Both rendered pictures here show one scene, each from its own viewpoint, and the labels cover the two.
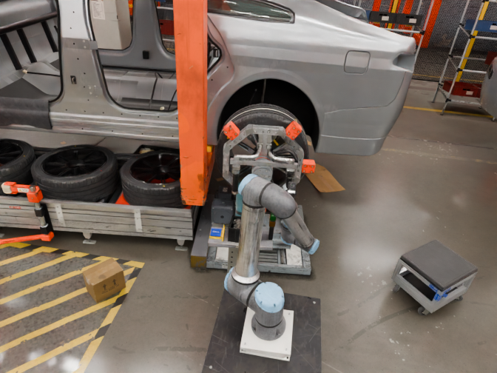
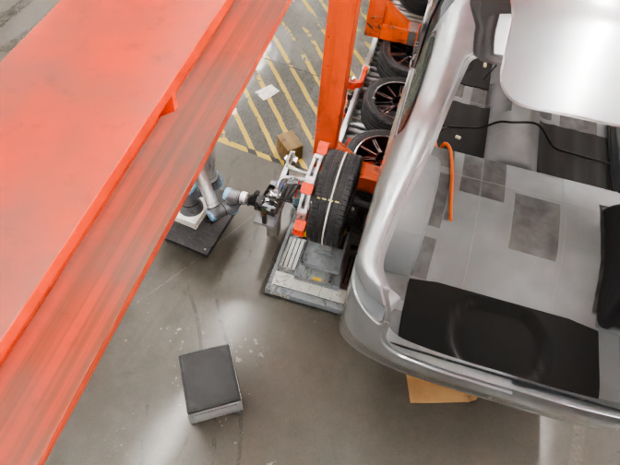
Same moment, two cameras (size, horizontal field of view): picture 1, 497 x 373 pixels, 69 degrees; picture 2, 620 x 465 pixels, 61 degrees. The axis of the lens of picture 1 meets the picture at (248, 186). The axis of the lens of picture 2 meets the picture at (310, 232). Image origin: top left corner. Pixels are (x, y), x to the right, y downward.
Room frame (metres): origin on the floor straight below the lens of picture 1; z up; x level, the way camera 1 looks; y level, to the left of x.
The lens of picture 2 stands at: (2.65, -2.32, 3.76)
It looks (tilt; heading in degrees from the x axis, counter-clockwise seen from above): 56 degrees down; 101
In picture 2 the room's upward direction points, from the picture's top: 7 degrees clockwise
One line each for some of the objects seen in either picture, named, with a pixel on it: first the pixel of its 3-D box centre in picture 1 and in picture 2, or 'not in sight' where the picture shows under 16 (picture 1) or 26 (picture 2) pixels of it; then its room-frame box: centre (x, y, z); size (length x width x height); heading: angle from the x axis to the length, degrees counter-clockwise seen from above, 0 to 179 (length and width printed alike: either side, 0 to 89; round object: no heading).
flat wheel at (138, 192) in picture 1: (162, 179); (382, 166); (2.62, 0.74, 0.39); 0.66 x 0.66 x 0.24
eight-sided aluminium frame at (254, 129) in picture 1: (262, 163); (311, 192); (2.20, -0.08, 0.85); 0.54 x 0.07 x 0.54; 90
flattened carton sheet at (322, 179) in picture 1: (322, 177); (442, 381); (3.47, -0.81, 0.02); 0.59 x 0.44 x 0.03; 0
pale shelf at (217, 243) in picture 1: (240, 238); (272, 204); (1.88, 0.02, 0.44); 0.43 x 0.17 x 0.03; 90
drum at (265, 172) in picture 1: (262, 168); (302, 189); (2.13, -0.08, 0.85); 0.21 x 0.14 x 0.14; 0
